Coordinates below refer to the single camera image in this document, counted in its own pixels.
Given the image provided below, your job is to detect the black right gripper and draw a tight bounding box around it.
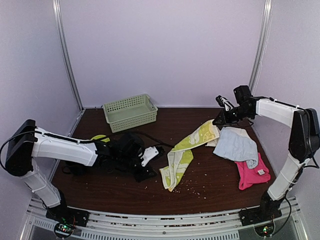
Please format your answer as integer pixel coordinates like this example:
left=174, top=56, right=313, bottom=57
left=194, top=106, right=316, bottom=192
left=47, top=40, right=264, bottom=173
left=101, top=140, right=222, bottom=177
left=213, top=105, right=253, bottom=126

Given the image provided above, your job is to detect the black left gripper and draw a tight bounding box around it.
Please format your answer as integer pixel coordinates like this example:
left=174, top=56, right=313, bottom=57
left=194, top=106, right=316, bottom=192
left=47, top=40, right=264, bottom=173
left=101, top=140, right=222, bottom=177
left=116, top=152, right=158, bottom=183

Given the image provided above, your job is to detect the green patterned towel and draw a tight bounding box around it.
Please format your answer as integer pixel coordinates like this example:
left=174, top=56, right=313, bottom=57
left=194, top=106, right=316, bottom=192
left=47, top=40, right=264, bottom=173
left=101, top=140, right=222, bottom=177
left=159, top=119, right=220, bottom=192

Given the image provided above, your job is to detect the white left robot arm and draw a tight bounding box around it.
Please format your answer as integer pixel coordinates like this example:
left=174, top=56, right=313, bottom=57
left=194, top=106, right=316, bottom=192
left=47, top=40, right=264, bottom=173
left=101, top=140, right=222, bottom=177
left=0, top=119, right=164, bottom=222

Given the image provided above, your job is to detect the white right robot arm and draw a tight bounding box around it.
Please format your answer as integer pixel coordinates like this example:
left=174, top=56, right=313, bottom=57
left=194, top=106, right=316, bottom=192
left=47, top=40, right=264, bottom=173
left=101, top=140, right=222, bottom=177
left=213, top=95, right=320, bottom=202

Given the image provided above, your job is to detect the cream white towel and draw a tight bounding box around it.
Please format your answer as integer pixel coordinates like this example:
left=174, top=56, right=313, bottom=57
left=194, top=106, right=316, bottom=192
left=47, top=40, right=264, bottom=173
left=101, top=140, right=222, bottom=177
left=205, top=126, right=250, bottom=147

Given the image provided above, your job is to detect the light blue towel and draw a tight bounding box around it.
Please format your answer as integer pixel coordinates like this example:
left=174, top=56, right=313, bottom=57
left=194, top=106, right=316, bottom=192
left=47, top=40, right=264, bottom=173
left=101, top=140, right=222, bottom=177
left=213, top=126, right=259, bottom=169

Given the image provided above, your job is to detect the lime green bowl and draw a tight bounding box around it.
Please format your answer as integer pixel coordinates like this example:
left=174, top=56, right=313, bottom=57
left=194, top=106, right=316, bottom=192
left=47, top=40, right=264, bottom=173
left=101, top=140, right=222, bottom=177
left=91, top=134, right=110, bottom=143

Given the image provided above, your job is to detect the pale green plastic basket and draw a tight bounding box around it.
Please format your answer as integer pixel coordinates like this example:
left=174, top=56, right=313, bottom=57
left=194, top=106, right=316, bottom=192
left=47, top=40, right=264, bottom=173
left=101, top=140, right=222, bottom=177
left=102, top=94, right=158, bottom=133

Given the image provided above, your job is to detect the pink towel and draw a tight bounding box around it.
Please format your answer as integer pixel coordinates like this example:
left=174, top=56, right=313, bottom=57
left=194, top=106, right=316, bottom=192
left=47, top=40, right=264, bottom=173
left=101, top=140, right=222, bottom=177
left=235, top=153, right=271, bottom=191

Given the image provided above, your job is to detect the dark blue mug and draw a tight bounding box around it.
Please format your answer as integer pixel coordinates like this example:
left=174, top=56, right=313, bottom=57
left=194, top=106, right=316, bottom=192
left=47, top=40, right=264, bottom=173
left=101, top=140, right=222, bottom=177
left=62, top=161, right=86, bottom=176

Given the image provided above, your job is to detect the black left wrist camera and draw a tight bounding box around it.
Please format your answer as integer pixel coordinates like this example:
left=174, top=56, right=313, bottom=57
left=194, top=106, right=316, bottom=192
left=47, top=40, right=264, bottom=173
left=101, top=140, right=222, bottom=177
left=118, top=133, right=145, bottom=157

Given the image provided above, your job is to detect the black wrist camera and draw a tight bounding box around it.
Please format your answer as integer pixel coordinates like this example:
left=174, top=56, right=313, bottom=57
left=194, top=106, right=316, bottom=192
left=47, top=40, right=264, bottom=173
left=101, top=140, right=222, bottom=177
left=233, top=85, right=253, bottom=105
left=118, top=133, right=145, bottom=157

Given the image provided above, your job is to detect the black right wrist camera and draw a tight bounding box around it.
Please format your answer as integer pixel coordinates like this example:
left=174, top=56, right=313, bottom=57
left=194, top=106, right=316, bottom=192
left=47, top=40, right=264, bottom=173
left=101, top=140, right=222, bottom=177
left=233, top=85, right=253, bottom=105

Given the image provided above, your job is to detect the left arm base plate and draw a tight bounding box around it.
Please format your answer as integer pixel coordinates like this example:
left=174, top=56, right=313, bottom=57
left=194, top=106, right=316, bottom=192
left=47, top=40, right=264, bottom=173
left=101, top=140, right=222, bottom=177
left=45, top=207, right=90, bottom=227

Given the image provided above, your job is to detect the aluminium frame post right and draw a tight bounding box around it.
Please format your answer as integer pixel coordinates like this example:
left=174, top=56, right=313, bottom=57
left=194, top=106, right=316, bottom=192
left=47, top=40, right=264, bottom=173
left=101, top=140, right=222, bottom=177
left=248, top=0, right=273, bottom=94

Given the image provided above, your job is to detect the aluminium frame post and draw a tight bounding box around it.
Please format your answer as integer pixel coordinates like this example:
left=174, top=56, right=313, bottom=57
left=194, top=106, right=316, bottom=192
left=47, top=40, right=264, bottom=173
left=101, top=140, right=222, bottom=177
left=52, top=0, right=84, bottom=111
left=248, top=0, right=273, bottom=94

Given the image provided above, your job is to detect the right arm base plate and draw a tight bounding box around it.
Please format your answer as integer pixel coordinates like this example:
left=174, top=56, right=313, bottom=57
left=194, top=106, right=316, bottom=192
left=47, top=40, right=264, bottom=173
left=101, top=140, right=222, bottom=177
left=238, top=206, right=282, bottom=226

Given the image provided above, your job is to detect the aluminium front rail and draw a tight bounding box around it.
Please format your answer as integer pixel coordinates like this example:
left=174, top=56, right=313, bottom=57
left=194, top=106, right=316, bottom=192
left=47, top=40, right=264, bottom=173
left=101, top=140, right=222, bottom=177
left=19, top=196, right=308, bottom=240

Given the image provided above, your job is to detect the aluminium frame post left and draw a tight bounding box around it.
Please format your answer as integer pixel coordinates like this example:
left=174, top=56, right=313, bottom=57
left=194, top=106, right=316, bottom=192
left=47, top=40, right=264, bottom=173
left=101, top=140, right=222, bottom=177
left=52, top=0, right=84, bottom=111

